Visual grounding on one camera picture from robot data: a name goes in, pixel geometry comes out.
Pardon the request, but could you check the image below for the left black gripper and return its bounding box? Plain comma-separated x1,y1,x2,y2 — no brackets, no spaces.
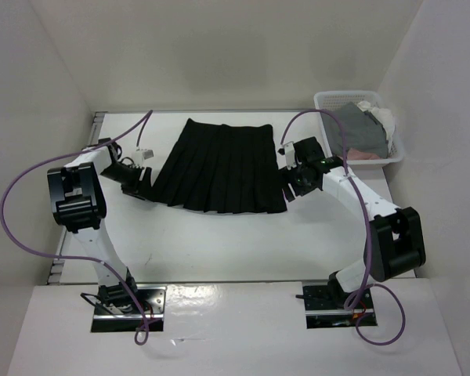
99,164,154,202

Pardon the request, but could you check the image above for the black pleated skirt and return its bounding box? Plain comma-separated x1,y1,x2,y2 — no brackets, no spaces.
151,119,287,214

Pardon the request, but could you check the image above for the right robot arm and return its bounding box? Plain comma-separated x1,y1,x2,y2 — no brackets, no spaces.
279,137,426,308

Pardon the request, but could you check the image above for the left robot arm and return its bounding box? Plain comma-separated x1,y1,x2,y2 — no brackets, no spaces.
47,138,152,313

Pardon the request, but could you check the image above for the pink cloth in basket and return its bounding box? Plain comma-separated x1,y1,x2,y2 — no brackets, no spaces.
347,148,381,161

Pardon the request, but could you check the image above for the grey skirt in basket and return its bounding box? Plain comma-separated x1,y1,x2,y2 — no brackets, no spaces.
321,102,389,159

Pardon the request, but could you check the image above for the white cloth in basket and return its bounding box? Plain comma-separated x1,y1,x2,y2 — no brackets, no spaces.
356,100,396,147

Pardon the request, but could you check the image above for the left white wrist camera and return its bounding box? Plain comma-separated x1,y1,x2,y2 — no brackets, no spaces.
132,148,154,165

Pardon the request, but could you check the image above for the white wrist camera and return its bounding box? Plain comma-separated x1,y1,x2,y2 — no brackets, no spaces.
277,141,297,170
132,148,154,165

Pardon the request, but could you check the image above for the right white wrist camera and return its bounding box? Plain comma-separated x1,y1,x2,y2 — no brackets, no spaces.
277,141,297,170

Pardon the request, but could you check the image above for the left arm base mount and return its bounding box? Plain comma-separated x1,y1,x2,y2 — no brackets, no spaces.
81,284,168,333

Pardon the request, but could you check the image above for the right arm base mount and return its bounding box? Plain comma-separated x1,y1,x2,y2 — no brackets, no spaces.
295,282,378,329

